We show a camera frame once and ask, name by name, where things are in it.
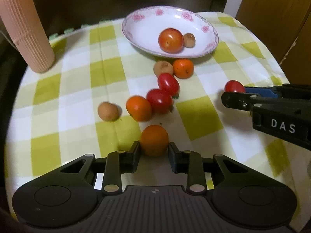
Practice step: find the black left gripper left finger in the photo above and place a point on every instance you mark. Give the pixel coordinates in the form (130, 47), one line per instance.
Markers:
(118, 163)

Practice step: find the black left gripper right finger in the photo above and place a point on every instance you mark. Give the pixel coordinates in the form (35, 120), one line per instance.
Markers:
(189, 163)

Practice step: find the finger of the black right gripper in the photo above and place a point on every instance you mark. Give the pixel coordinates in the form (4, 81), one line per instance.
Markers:
(290, 91)
(246, 101)

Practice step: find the red cherry tomato with stem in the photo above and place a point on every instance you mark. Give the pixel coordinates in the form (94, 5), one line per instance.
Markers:
(234, 86)

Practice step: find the orange mandarin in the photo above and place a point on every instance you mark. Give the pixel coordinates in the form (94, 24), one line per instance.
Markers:
(183, 68)
(139, 108)
(154, 141)

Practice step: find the brown longan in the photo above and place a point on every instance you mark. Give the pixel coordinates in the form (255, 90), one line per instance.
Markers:
(189, 40)
(163, 67)
(108, 112)

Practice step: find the large red tomato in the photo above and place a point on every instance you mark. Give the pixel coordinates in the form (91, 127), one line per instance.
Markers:
(171, 41)

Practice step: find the green white checkered tablecloth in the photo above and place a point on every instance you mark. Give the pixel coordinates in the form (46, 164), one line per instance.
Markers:
(102, 94)

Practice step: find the white floral ceramic plate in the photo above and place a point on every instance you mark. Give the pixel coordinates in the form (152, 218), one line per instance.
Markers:
(143, 27)

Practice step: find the pink ribbed cylindrical container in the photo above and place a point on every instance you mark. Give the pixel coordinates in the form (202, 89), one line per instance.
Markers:
(23, 25)

